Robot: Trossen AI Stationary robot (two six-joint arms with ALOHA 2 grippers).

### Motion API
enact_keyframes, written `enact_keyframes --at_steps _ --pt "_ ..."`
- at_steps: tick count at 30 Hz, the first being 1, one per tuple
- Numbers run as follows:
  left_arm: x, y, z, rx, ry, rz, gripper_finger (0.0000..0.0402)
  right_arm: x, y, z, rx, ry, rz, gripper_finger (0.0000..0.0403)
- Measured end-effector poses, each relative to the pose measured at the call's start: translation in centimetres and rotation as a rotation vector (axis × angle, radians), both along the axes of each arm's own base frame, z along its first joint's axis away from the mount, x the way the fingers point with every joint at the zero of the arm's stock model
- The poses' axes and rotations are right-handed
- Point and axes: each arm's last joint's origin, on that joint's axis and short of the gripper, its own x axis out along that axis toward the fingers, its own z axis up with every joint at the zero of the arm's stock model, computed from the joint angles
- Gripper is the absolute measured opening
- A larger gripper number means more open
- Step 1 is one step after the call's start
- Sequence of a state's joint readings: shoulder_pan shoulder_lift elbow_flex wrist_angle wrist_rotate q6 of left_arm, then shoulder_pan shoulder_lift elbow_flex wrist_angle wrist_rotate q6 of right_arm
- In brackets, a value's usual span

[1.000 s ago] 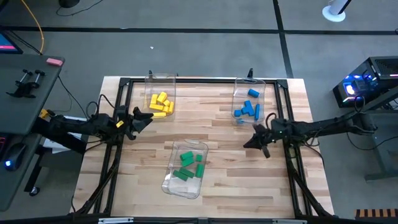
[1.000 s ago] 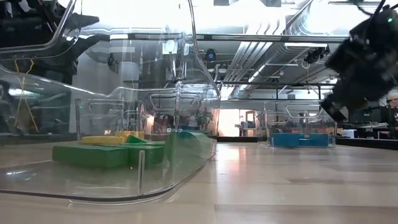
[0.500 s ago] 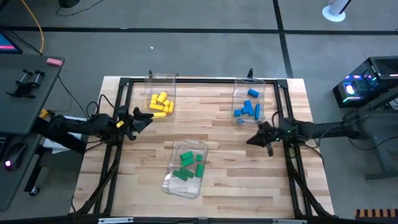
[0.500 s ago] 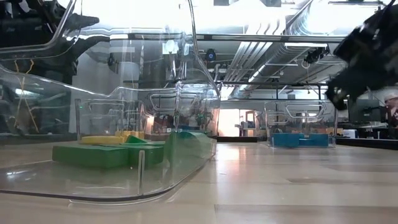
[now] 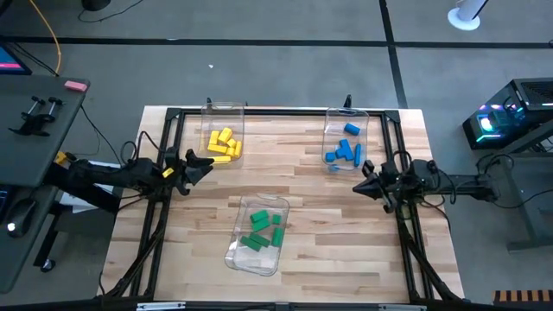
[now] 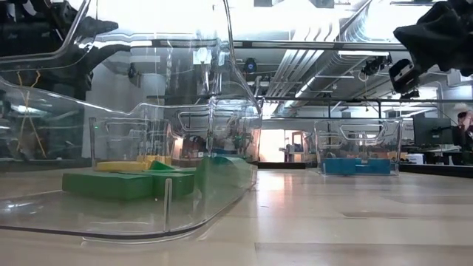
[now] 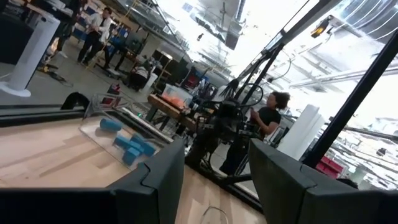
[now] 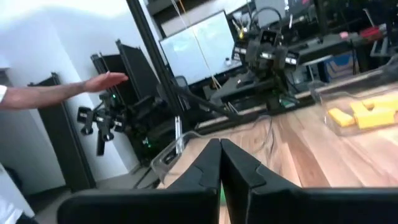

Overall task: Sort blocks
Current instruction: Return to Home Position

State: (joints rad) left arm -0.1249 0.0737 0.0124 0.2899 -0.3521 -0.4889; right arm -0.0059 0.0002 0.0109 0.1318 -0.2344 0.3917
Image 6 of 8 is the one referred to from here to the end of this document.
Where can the long yellow block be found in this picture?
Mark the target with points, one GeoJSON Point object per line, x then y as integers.
{"type": "Point", "coordinates": [122, 166]}

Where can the yellow rectangular block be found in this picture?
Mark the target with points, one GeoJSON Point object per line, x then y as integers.
{"type": "Point", "coordinates": [155, 159]}

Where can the long green block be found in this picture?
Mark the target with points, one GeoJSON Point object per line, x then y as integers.
{"type": "Point", "coordinates": [107, 185]}
{"type": "Point", "coordinates": [175, 183]}

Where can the small blue block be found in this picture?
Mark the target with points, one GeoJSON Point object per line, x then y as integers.
{"type": "Point", "coordinates": [338, 166]}

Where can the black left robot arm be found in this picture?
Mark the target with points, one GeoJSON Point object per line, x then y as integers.
{"type": "Point", "coordinates": [29, 33]}

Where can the black ceiling device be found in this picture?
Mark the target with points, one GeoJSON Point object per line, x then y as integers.
{"type": "Point", "coordinates": [250, 65]}
{"type": "Point", "coordinates": [375, 65]}

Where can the person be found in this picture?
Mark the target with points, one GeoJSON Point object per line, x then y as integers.
{"type": "Point", "coordinates": [463, 125]}

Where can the computer monitor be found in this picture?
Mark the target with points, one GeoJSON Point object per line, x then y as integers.
{"type": "Point", "coordinates": [432, 131]}

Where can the clear plastic bin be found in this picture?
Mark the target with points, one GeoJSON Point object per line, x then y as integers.
{"type": "Point", "coordinates": [111, 140]}
{"type": "Point", "coordinates": [111, 221]}
{"type": "Point", "coordinates": [354, 147]}

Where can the white box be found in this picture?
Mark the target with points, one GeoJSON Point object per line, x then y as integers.
{"type": "Point", "coordinates": [414, 159]}

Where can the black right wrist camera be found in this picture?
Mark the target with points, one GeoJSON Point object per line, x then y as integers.
{"type": "Point", "coordinates": [404, 75]}

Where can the black metal rig frame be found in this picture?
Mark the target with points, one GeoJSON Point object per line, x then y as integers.
{"type": "Point", "coordinates": [332, 100]}

